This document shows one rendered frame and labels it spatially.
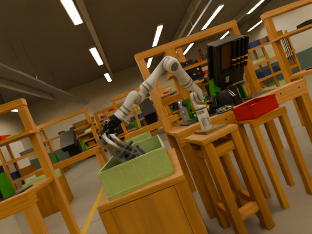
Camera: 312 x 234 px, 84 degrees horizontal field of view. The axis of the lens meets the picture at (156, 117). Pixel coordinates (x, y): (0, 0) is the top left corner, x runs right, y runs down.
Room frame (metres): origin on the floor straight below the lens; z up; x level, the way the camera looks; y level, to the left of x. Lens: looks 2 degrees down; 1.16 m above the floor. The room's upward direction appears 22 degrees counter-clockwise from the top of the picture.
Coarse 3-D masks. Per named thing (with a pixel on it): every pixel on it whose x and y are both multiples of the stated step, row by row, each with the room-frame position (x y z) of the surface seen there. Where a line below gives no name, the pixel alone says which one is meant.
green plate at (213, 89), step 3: (213, 78) 1.96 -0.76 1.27; (210, 81) 2.01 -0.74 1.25; (213, 81) 1.95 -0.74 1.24; (210, 84) 2.02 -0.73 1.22; (213, 84) 1.95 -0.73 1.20; (210, 87) 2.03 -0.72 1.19; (213, 87) 1.96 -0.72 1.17; (216, 87) 1.97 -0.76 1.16; (210, 90) 2.04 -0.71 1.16; (213, 90) 1.97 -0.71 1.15; (216, 90) 1.97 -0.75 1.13; (219, 90) 1.97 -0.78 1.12; (210, 93) 2.05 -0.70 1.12; (213, 93) 1.98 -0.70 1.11; (210, 96) 2.05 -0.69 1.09
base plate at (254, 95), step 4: (276, 88) 1.95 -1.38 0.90; (260, 92) 2.13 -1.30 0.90; (264, 92) 2.00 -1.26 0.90; (248, 96) 2.24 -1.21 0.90; (252, 96) 2.10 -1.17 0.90; (256, 96) 1.96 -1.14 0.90; (244, 100) 2.01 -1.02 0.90; (232, 104) 2.07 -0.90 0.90; (180, 124) 2.19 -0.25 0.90; (184, 124) 2.01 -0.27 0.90; (188, 124) 1.88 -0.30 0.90
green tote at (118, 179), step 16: (144, 144) 1.59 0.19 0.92; (160, 144) 1.60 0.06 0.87; (112, 160) 1.34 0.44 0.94; (144, 160) 1.00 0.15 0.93; (160, 160) 1.00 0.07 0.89; (112, 176) 0.99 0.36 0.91; (128, 176) 0.99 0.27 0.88; (144, 176) 0.99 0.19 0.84; (160, 176) 0.99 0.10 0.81; (112, 192) 0.98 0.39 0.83; (128, 192) 0.99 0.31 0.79
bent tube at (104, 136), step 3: (99, 132) 1.13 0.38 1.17; (105, 132) 1.15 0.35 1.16; (99, 135) 1.14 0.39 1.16; (102, 135) 1.11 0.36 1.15; (105, 135) 1.10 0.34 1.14; (105, 138) 1.08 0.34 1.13; (108, 138) 1.08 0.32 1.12; (105, 141) 1.08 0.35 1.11; (108, 141) 1.07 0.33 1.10; (111, 141) 1.07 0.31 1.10; (108, 144) 1.07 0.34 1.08; (111, 144) 1.06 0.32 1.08; (114, 144) 1.07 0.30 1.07; (114, 147) 1.07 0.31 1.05; (117, 147) 1.08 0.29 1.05; (120, 147) 1.10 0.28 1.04; (117, 150) 1.09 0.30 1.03; (120, 150) 1.09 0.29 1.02; (126, 150) 1.15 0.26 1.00; (126, 153) 1.15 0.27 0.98; (129, 153) 1.17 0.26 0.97
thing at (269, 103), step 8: (264, 96) 1.61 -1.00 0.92; (272, 96) 1.50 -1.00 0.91; (248, 104) 1.67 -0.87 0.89; (256, 104) 1.43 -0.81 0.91; (264, 104) 1.47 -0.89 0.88; (272, 104) 1.49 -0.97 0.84; (240, 112) 1.53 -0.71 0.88; (248, 112) 1.46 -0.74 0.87; (256, 112) 1.43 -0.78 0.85; (264, 112) 1.45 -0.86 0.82; (240, 120) 1.56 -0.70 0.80
